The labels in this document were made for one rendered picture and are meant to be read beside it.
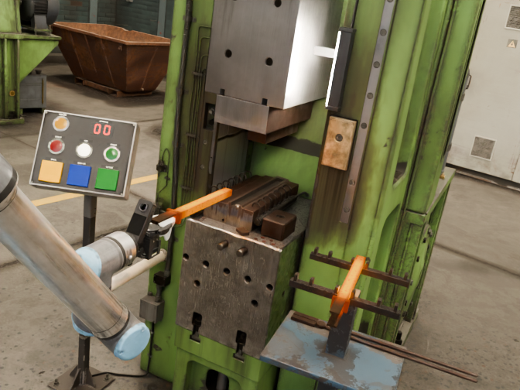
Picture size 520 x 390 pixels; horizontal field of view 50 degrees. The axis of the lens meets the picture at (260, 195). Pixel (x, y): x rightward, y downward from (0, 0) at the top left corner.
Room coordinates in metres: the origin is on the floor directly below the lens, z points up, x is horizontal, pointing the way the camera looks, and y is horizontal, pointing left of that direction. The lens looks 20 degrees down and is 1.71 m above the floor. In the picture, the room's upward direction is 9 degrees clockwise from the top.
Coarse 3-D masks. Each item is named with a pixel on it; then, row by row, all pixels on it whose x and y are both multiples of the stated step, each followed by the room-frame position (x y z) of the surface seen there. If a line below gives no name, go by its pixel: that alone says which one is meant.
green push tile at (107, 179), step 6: (102, 174) 1.89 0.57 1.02; (108, 174) 1.89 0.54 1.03; (114, 174) 1.89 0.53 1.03; (96, 180) 1.88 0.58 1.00; (102, 180) 1.88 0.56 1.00; (108, 180) 1.88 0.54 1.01; (114, 180) 1.88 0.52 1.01; (96, 186) 1.86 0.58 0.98; (102, 186) 1.87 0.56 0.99; (108, 186) 1.87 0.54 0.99; (114, 186) 1.87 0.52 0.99
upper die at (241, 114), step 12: (216, 108) 1.91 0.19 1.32; (228, 108) 1.89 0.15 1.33; (240, 108) 1.87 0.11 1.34; (252, 108) 1.85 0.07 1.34; (264, 108) 1.84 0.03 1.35; (276, 108) 1.89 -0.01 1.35; (288, 108) 1.98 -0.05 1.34; (300, 108) 2.10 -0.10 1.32; (216, 120) 1.90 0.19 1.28; (228, 120) 1.88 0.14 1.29; (240, 120) 1.87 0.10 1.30; (252, 120) 1.85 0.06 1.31; (264, 120) 1.83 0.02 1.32; (276, 120) 1.90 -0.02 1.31; (288, 120) 2.00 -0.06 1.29; (300, 120) 2.11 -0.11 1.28; (264, 132) 1.83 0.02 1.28
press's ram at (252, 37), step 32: (224, 0) 1.91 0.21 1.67; (256, 0) 1.87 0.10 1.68; (288, 0) 1.82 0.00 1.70; (320, 0) 1.97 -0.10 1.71; (224, 32) 1.91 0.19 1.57; (256, 32) 1.86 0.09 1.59; (288, 32) 1.82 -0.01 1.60; (320, 32) 2.02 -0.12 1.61; (224, 64) 1.90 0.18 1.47; (256, 64) 1.86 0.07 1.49; (288, 64) 1.81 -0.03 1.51; (320, 64) 2.07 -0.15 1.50; (256, 96) 1.85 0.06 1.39; (288, 96) 1.83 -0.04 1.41; (320, 96) 2.13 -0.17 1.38
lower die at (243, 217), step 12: (252, 180) 2.20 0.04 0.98; (264, 180) 2.20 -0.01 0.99; (288, 180) 2.23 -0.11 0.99; (240, 192) 2.01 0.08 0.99; (264, 192) 2.03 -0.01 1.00; (276, 192) 2.07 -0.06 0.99; (288, 192) 2.11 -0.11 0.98; (216, 204) 1.89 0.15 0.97; (228, 204) 1.87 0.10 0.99; (264, 204) 1.91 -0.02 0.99; (276, 204) 2.02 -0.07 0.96; (204, 216) 1.90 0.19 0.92; (216, 216) 1.89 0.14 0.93; (228, 216) 1.87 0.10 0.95; (240, 216) 1.85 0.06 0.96; (252, 216) 1.83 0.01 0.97; (252, 228) 1.84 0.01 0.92
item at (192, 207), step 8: (216, 192) 1.74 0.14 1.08; (224, 192) 1.75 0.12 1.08; (200, 200) 1.63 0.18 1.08; (208, 200) 1.65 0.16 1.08; (216, 200) 1.69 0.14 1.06; (168, 208) 1.50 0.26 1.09; (176, 208) 1.53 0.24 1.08; (184, 208) 1.54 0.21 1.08; (192, 208) 1.56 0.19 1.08; (200, 208) 1.61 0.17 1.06; (160, 216) 1.44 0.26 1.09; (168, 216) 1.45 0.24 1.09; (176, 216) 1.48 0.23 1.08; (184, 216) 1.52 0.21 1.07
